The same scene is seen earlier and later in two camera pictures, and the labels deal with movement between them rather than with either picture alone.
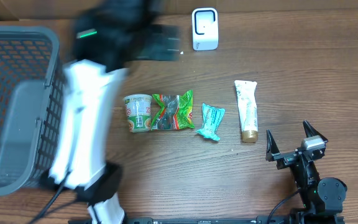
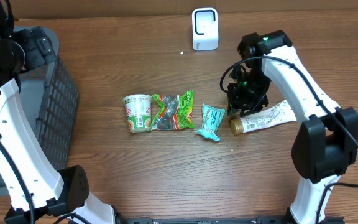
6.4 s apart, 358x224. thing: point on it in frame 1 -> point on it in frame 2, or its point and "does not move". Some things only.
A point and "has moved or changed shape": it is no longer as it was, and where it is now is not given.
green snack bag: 176,111 does not move
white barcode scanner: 205,28 does not move
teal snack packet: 211,118 does not move
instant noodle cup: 138,108 does not move
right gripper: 285,158 -> 238,100
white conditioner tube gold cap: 247,97 has moved or changed shape
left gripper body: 160,48 -> 37,53
